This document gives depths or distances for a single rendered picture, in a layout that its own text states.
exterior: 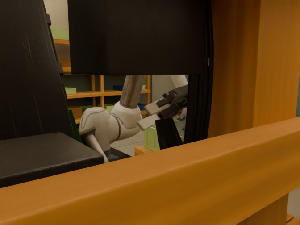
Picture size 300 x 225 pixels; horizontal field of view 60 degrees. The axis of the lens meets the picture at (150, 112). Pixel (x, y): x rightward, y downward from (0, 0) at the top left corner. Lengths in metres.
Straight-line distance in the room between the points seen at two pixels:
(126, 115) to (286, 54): 1.06
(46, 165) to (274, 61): 0.35
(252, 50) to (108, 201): 0.30
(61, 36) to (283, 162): 5.82
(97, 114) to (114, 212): 1.14
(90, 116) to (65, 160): 0.97
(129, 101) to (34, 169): 1.10
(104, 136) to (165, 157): 1.10
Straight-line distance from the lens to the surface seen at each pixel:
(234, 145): 0.30
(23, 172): 0.34
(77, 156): 0.37
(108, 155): 1.39
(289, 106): 0.50
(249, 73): 0.41
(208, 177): 0.26
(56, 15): 6.70
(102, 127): 1.32
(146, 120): 0.74
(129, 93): 1.39
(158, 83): 8.24
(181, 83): 1.04
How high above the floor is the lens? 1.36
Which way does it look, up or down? 9 degrees down
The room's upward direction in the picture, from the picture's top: straight up
